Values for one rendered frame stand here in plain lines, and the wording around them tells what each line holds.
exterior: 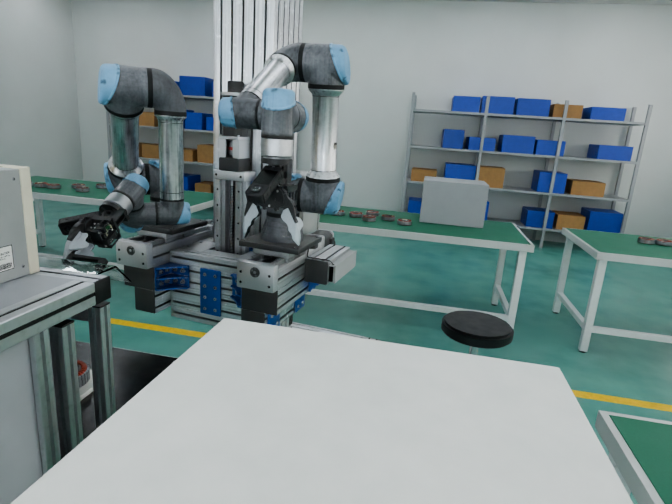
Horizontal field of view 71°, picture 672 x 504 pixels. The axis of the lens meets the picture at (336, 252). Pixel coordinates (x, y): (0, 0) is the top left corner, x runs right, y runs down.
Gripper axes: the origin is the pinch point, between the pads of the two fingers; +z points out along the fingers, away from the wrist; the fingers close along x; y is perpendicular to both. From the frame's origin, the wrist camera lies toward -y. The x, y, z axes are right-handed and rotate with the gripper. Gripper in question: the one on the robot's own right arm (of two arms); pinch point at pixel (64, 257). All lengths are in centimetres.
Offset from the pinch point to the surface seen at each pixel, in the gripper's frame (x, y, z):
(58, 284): -21.7, 27.1, 24.6
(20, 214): -31.0, 18.3, 16.9
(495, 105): 223, 165, -554
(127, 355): 26.4, 14.1, 10.3
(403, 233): 142, 77, -184
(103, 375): -0.1, 30.4, 29.9
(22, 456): -7, 31, 50
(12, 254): -26.2, 18.4, 22.7
